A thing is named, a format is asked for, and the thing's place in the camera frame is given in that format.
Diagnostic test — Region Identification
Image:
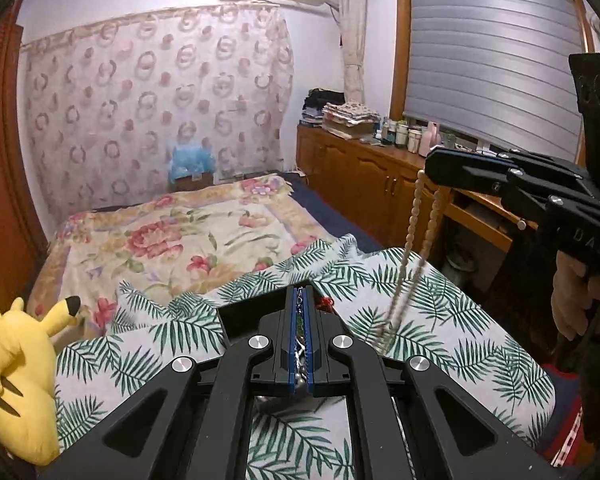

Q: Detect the long wooden cabinet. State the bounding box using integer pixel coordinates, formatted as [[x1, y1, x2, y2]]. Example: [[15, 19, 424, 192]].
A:
[[296, 124, 541, 281]]

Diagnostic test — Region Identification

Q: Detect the navy bed sheet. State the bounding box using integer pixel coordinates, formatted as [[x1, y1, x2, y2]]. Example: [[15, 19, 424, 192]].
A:
[[275, 170, 387, 257]]

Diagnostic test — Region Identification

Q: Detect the wooden window frame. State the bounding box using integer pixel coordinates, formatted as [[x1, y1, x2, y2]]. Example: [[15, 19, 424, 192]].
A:
[[389, 0, 599, 127]]

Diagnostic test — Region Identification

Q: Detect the stack of dark folded clothes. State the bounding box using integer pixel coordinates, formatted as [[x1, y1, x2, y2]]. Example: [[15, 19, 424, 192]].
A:
[[301, 89, 346, 127]]

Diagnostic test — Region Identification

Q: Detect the cream oval bead necklace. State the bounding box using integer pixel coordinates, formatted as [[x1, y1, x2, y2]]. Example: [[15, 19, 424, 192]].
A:
[[377, 170, 449, 357]]

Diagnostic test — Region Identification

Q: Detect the brown cardboard box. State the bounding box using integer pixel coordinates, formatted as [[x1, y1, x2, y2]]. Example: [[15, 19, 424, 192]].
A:
[[172, 172, 215, 192]]

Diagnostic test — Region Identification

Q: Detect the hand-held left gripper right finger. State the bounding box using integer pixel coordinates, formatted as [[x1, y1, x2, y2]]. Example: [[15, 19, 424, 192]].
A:
[[302, 282, 567, 480]]

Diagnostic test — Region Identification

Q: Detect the brown louvered wardrobe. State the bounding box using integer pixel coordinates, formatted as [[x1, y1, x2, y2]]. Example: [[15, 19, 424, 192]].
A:
[[0, 0, 49, 306]]

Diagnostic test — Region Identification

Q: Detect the floral blanket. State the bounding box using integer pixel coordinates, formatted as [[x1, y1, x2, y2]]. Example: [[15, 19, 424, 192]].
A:
[[27, 176, 331, 337]]

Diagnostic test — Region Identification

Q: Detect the red cloth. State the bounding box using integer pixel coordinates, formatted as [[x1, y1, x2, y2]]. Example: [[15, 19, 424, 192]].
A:
[[549, 395, 584, 467]]

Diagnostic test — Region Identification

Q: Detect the blue plush toy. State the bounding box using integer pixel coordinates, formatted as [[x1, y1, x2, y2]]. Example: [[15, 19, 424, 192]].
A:
[[169, 141, 217, 181]]

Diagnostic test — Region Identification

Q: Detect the black square box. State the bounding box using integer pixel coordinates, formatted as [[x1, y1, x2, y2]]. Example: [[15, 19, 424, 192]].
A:
[[216, 280, 341, 356]]

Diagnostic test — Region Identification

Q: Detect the grey window blind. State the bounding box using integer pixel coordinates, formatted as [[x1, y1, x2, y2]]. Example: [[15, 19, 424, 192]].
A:
[[402, 0, 588, 158]]

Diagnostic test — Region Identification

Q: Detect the leaf print cloth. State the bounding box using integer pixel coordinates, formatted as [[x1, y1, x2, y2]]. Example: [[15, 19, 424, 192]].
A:
[[55, 234, 556, 480]]

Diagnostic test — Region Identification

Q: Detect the stack of floral folded cloths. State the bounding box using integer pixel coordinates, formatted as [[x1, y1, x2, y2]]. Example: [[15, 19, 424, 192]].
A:
[[321, 101, 383, 140]]

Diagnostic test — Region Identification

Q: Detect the yellow plush toy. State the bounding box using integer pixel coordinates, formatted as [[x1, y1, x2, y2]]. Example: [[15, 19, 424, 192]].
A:
[[0, 296, 81, 467]]

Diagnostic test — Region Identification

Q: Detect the row of toiletry bottles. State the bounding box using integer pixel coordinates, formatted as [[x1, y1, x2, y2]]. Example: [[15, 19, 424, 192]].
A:
[[380, 116, 444, 157]]

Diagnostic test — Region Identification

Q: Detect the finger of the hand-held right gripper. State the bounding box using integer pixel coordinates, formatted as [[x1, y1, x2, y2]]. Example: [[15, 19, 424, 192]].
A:
[[432, 146, 597, 197], [424, 152, 600, 234]]

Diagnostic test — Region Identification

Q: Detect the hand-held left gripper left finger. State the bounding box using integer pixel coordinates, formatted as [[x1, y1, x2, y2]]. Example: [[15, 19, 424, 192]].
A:
[[40, 285, 303, 480]]

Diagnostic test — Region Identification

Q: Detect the person's right hand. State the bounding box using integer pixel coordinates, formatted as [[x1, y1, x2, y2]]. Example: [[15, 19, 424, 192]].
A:
[[551, 250, 600, 341]]

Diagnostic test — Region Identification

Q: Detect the ring pattern sheer curtain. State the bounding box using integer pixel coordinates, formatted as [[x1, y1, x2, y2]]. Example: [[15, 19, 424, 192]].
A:
[[20, 2, 295, 221]]

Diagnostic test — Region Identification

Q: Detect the cream window curtain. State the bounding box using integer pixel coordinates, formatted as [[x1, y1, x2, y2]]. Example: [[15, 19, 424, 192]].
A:
[[337, 0, 369, 106]]

